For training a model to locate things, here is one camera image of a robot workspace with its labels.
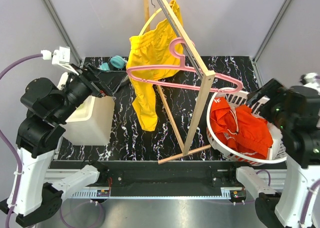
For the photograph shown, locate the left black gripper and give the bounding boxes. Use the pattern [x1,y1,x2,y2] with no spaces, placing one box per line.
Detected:
[53,61,128,122]

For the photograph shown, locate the orange shorts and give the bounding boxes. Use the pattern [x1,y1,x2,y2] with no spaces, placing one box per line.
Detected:
[209,97,273,160]

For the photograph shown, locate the pink plastic hanger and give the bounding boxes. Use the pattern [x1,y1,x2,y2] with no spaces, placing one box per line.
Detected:
[126,37,244,93]

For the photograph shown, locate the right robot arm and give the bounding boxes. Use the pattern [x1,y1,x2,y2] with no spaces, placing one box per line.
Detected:
[227,79,320,228]

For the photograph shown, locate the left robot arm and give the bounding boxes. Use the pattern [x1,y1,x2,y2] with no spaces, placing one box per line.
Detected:
[0,63,127,228]

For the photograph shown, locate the yellow shorts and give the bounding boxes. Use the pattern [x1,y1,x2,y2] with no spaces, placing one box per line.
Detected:
[126,0,185,132]

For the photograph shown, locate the yellow plastic hanger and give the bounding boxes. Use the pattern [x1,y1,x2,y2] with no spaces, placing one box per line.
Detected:
[139,8,162,36]

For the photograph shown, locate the teal cap object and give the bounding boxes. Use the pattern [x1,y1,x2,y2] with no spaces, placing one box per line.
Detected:
[99,55,127,71]

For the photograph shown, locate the white storage bin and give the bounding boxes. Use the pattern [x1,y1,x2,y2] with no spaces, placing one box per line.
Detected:
[57,72,116,146]

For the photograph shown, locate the wooden clothes rack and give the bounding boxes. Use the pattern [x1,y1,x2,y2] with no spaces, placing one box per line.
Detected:
[157,0,216,165]

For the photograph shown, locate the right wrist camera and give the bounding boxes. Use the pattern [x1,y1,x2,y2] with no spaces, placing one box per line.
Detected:
[300,72,320,90]

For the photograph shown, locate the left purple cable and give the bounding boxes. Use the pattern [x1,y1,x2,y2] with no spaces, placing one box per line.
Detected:
[0,53,43,80]

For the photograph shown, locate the purple cable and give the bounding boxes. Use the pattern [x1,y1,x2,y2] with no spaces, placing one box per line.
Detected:
[256,168,272,188]
[0,53,43,80]

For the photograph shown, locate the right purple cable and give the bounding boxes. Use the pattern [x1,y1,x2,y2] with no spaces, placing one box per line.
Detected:
[256,168,272,188]

